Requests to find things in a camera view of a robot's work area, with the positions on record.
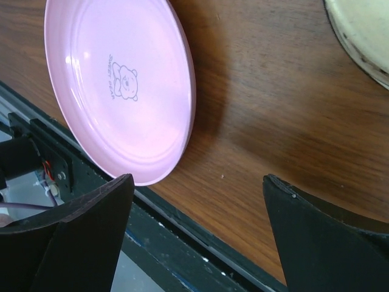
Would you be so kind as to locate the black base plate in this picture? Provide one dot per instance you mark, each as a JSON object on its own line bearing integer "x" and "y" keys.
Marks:
{"x": 163, "y": 249}

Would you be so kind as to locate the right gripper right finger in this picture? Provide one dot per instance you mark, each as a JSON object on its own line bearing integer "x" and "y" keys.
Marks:
{"x": 324, "y": 247}

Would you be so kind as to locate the small cream floral plate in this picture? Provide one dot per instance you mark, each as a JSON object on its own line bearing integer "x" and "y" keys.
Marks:
{"x": 362, "y": 29}

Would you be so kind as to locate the pink plastic plate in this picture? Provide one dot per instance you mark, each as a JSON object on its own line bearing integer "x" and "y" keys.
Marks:
{"x": 124, "y": 80}

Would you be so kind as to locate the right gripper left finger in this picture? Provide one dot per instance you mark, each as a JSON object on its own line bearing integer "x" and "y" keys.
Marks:
{"x": 71, "y": 247}

